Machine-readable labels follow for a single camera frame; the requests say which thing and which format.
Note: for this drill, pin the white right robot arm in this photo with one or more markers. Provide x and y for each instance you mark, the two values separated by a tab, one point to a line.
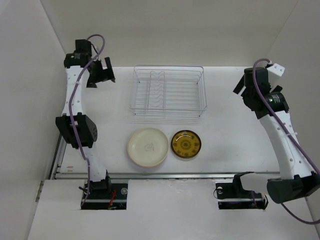
179	119

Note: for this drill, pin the cream plastic plate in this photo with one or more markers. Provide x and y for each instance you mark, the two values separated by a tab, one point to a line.
148	147

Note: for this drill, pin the white wire dish rack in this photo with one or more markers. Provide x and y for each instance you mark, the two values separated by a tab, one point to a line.
168	91

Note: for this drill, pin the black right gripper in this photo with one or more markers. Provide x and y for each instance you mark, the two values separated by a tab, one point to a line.
240	85

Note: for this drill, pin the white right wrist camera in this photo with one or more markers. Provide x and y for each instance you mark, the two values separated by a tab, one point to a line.
275	72

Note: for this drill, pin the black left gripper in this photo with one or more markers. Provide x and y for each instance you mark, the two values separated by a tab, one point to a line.
105	74

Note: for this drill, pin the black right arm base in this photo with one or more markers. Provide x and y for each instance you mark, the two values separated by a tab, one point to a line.
232	196

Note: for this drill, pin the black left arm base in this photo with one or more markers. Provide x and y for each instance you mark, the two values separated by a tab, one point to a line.
106	194

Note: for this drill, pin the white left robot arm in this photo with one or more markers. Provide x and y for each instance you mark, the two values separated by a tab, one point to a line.
84	70

